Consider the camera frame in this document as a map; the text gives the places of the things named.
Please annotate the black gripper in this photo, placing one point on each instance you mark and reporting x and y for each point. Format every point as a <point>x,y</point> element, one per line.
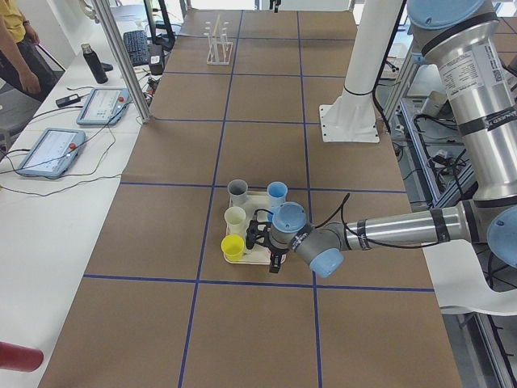
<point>277,255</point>

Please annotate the yellow plastic cup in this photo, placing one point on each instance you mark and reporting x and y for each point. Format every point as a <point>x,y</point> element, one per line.
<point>233,246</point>

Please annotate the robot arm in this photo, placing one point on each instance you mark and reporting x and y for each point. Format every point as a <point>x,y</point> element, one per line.
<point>465,148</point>

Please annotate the pale green plastic cup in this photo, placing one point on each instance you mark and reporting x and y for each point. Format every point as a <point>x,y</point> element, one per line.
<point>235,218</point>

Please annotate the light blue cup inner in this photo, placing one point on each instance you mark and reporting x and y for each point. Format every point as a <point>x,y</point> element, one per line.
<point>277,192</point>

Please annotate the grey plastic cup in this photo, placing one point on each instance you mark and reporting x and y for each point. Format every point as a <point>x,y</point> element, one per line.
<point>237,190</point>

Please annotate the far teach pendant tablet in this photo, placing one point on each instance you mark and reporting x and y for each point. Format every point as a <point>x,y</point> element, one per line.
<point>104,106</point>

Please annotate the teach pendant tablet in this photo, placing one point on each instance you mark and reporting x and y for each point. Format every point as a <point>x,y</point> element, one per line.
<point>104,106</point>
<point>53,153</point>

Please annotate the near teach pendant tablet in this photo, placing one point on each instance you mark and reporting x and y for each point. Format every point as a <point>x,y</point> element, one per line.
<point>53,153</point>

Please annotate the black keyboard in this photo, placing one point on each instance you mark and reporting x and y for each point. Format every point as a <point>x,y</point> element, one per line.
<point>136,44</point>

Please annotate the black power adapter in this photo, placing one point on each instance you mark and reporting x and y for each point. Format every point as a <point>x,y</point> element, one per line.
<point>68,100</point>

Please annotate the black water bottle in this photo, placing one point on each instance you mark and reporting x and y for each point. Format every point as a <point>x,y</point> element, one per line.
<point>94,63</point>

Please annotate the red water bottle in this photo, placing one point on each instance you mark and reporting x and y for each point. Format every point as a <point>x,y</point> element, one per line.
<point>19,358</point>

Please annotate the person in yellow shirt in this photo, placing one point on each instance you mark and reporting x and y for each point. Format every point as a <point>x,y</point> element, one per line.
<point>22,66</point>

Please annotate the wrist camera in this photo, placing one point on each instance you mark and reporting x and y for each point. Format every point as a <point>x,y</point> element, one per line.
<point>276,259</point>

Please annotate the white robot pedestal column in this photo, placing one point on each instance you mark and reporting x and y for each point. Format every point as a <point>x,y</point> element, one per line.
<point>352,117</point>

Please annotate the white wire cup rack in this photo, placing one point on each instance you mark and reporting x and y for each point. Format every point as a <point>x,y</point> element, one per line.
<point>220,55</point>

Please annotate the aluminium frame post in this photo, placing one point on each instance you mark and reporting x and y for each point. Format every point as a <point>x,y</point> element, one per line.
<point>115,41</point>

